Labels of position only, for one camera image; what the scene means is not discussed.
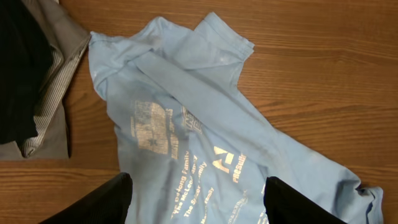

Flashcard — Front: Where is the striped grey folded garment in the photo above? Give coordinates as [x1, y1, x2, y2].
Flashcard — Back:
[19, 36, 90, 159]

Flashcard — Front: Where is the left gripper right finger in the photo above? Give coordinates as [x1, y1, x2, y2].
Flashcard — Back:
[264, 177, 345, 224]

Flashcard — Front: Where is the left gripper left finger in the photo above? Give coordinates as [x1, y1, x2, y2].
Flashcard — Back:
[40, 172, 132, 224]

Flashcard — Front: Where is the light blue printed t-shirt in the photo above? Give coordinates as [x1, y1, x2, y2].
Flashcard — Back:
[88, 12, 383, 223]

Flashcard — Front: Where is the black folded garment on stack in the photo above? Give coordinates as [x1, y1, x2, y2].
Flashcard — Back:
[1, 0, 53, 144]

